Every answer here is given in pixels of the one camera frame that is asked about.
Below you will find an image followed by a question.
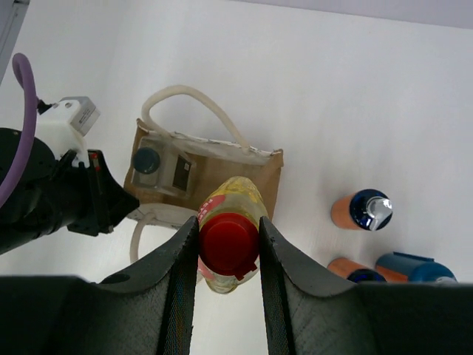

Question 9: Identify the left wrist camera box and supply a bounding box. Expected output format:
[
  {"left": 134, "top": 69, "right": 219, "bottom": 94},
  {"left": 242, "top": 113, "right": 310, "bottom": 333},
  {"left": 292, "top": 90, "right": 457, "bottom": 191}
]
[{"left": 35, "top": 96, "right": 101, "bottom": 168}]

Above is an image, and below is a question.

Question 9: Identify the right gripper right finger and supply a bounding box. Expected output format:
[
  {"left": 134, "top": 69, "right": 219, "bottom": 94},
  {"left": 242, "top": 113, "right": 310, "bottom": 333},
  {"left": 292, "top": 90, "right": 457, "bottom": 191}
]
[{"left": 259, "top": 217, "right": 361, "bottom": 354}]

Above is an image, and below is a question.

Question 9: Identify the yellow bottle red cap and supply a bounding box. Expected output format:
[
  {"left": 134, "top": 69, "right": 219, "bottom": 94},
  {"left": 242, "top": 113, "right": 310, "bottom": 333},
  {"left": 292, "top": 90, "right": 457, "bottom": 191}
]
[{"left": 197, "top": 176, "right": 268, "bottom": 294}]

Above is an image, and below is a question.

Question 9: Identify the clear bottle dark cap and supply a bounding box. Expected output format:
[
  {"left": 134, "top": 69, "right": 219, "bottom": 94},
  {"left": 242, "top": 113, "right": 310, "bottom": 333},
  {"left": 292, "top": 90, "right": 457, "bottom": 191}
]
[{"left": 132, "top": 135, "right": 195, "bottom": 198}]

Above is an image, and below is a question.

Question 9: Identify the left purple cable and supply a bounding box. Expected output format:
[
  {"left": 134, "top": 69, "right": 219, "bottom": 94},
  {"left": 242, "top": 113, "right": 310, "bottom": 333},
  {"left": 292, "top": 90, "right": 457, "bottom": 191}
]
[{"left": 0, "top": 53, "right": 40, "bottom": 208}]

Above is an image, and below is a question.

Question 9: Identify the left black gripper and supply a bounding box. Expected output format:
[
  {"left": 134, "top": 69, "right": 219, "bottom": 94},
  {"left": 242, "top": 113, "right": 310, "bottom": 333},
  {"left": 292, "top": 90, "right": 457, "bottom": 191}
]
[{"left": 1, "top": 138, "right": 140, "bottom": 254}]

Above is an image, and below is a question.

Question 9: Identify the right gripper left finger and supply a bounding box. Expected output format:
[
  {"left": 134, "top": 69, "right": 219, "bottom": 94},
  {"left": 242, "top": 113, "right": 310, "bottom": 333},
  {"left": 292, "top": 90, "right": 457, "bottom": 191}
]
[{"left": 98, "top": 217, "right": 199, "bottom": 354}]

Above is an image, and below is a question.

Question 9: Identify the burlap canvas tote bag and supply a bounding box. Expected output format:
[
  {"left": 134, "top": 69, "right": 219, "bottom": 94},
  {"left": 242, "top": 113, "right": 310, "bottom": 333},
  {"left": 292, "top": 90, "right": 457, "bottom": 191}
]
[{"left": 123, "top": 85, "right": 284, "bottom": 263}]

